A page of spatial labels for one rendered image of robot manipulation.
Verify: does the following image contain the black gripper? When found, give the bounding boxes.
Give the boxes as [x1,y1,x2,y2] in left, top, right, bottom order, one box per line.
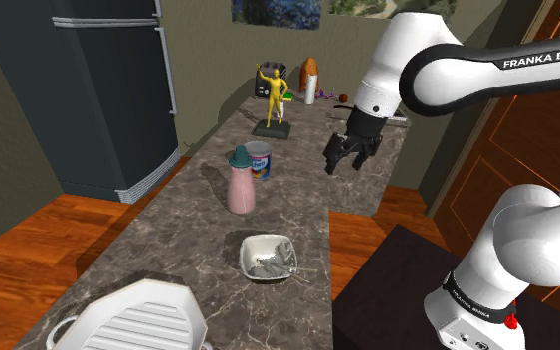
[322,105,390,176]

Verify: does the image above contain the white paper towel roll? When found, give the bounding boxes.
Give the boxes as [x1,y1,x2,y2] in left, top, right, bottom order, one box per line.
[304,74,319,105]

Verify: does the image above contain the blue and white can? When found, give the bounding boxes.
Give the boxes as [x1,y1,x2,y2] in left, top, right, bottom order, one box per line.
[244,140,273,181]

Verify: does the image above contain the yellow human figure on base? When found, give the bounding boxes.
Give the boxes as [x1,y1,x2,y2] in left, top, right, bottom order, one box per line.
[252,63,292,141]

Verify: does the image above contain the black toaster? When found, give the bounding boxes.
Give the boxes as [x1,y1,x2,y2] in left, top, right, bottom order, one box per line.
[254,61,288,99]

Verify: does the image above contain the pink bottle with teal cap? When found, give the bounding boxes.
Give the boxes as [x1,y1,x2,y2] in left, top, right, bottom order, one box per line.
[226,145,257,216]

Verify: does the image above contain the white square bowl with leaves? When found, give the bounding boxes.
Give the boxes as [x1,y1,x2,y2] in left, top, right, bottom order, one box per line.
[238,233,317,284]

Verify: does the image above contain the dark robot stand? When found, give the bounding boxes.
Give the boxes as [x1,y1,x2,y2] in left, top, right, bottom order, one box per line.
[331,224,560,350]

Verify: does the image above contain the brown wooden door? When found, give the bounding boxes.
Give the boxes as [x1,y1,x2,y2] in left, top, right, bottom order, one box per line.
[427,0,560,311]

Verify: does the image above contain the dark grey refrigerator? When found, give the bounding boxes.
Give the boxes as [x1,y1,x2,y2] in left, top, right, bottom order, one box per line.
[0,0,182,205]

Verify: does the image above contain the white ribbed octagonal dish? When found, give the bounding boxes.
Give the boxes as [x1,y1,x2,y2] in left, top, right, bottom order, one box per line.
[45,278,213,350]

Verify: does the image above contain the green landscape wall picture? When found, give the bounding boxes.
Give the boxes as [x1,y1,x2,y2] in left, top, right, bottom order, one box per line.
[328,0,460,22]

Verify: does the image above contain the blue flower wall picture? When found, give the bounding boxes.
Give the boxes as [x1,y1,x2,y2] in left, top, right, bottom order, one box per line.
[231,0,323,31]

